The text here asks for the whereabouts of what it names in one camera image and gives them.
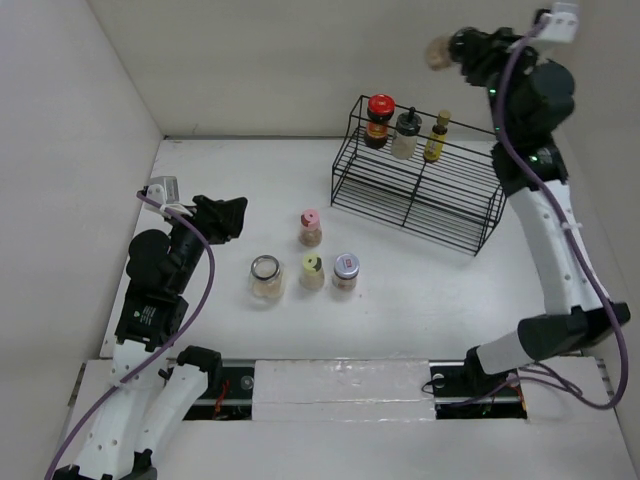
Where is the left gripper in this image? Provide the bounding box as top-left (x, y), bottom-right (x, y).
top-left (166, 194), bottom-right (246, 292)

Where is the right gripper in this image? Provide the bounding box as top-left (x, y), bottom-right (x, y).
top-left (458, 27), bottom-right (542, 142)

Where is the black pump cap spice jar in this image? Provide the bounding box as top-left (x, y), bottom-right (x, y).
top-left (425, 28), bottom-right (467, 71)

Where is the yellow oil bottle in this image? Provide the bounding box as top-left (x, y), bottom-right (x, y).
top-left (423, 110), bottom-right (451, 163)

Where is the yellow cap spice bottle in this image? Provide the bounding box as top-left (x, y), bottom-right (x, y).
top-left (300, 253), bottom-right (325, 291)

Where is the red cap sauce bottle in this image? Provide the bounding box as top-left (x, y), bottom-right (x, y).
top-left (364, 94), bottom-right (395, 149)

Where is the black cap seasoning jar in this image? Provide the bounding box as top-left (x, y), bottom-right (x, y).
top-left (391, 107), bottom-right (422, 160)

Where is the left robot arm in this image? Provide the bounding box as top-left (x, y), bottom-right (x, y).
top-left (45, 188), bottom-right (248, 479)

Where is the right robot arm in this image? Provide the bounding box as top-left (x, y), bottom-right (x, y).
top-left (444, 24), bottom-right (630, 394)

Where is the open wide glass jar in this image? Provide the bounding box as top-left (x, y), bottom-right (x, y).
top-left (249, 255), bottom-right (285, 300)

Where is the pink cap spice bottle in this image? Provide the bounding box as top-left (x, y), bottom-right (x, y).
top-left (299, 209), bottom-right (322, 247)

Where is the silver lid spice jar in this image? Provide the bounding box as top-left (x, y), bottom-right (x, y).
top-left (332, 253), bottom-right (360, 291)

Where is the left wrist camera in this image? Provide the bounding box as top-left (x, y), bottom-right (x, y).
top-left (143, 176), bottom-right (190, 218)

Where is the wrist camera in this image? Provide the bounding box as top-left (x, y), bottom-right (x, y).
top-left (143, 176), bottom-right (190, 218)
top-left (534, 1), bottom-right (580, 45)

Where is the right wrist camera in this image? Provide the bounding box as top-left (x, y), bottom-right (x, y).
top-left (534, 1), bottom-right (580, 45)

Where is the black wire rack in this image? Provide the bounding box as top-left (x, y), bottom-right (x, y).
top-left (330, 95), bottom-right (506, 255)

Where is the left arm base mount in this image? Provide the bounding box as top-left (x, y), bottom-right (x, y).
top-left (184, 365), bottom-right (255, 421)

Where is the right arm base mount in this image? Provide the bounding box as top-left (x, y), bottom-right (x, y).
top-left (421, 361), bottom-right (528, 420)

